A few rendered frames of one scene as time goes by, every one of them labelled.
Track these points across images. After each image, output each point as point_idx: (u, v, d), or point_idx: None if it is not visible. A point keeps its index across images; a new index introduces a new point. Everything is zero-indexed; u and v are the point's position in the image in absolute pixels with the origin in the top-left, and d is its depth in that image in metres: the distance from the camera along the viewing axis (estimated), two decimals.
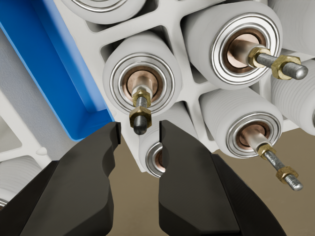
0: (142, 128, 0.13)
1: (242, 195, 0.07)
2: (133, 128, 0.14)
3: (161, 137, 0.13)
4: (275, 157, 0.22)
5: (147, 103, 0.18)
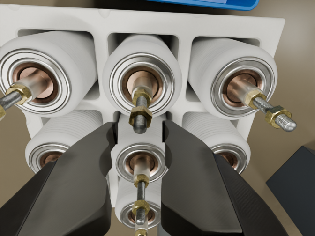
0: (139, 132, 0.14)
1: (245, 196, 0.07)
2: (144, 124, 0.14)
3: (164, 137, 0.13)
4: None
5: (136, 103, 0.18)
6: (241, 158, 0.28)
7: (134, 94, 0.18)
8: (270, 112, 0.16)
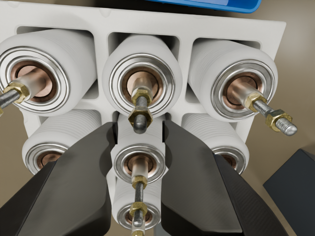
0: (137, 127, 0.14)
1: (245, 196, 0.07)
2: (138, 133, 0.14)
3: (164, 137, 0.13)
4: None
5: (144, 95, 0.18)
6: (240, 161, 0.28)
7: (151, 101, 0.18)
8: (271, 115, 0.16)
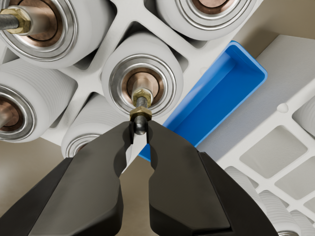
0: (138, 127, 0.13)
1: (230, 191, 0.07)
2: (136, 133, 0.14)
3: (148, 138, 0.13)
4: None
5: (146, 98, 0.18)
6: (4, 135, 0.23)
7: (150, 106, 0.18)
8: None
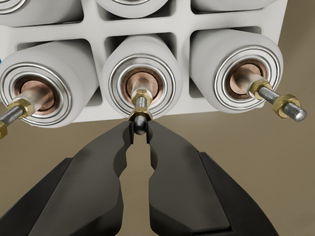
0: None
1: (230, 191, 0.07)
2: None
3: (148, 138, 0.13)
4: (136, 107, 0.17)
5: None
6: None
7: None
8: None
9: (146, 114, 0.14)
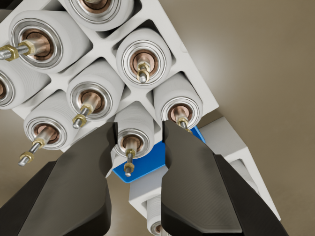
0: (129, 175, 0.32)
1: (245, 196, 0.07)
2: (127, 172, 0.32)
3: (164, 137, 0.13)
4: None
5: None
6: None
7: (125, 156, 0.36)
8: None
9: (137, 78, 0.25)
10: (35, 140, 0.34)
